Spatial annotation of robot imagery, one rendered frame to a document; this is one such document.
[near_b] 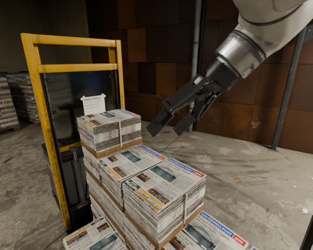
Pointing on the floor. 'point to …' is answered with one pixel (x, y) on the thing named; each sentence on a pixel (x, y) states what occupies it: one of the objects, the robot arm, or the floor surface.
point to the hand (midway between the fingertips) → (167, 129)
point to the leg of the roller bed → (312, 229)
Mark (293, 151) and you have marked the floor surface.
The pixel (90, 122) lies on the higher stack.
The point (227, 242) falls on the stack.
